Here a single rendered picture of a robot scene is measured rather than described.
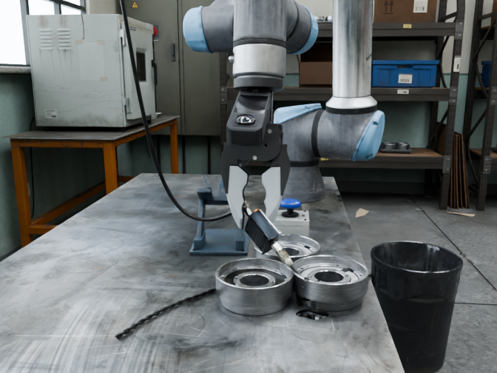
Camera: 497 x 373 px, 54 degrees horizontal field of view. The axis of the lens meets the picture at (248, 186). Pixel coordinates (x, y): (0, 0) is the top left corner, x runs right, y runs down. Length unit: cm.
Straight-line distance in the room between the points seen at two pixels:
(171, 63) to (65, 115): 175
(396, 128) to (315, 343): 425
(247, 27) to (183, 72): 386
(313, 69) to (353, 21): 303
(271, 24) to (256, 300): 36
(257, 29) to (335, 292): 36
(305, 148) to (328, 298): 58
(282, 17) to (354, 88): 45
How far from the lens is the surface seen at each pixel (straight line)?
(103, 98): 293
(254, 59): 68
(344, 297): 65
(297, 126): 117
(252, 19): 69
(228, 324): 63
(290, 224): 89
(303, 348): 58
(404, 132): 480
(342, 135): 113
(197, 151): 481
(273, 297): 63
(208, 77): 449
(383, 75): 423
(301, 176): 118
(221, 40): 84
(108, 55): 291
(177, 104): 456
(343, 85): 112
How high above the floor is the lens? 110
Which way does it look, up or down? 13 degrees down
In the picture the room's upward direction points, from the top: straight up
